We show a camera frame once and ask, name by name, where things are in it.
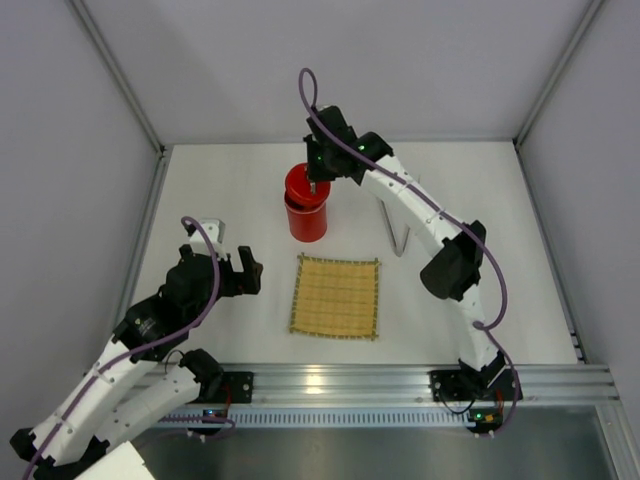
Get red round lid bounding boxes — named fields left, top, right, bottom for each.
left=285, top=163, right=331, bottom=208

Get red cylindrical container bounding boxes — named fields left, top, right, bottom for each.
left=284, top=193, right=328, bottom=243

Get steel serving tongs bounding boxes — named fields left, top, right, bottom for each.
left=372, top=177, right=424, bottom=258

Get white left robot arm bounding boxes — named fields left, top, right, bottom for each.
left=10, top=245, right=263, bottom=479

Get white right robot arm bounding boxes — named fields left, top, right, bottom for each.
left=304, top=106, right=505, bottom=392

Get square bamboo tray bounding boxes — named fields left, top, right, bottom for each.
left=288, top=253, right=380, bottom=341

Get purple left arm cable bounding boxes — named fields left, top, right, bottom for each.
left=24, top=215, right=237, bottom=480

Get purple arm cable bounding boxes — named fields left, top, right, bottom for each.
left=298, top=68, right=521, bottom=440
left=24, top=215, right=237, bottom=480

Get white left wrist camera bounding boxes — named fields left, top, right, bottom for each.
left=187, top=218, right=227, bottom=257

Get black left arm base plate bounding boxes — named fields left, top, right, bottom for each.
left=197, top=371, right=254, bottom=404

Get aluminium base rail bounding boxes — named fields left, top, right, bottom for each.
left=126, top=364, right=620, bottom=429

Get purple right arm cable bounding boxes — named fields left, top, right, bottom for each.
left=298, top=68, right=521, bottom=440

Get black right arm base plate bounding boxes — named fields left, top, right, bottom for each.
left=429, top=368, right=523, bottom=403

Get left aluminium frame post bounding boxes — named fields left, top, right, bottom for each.
left=65, top=0, right=166, bottom=158

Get aluminium frame post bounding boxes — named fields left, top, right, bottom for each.
left=512, top=0, right=609, bottom=153
left=65, top=0, right=166, bottom=158

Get right aluminium frame post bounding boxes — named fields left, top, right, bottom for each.
left=512, top=0, right=609, bottom=153

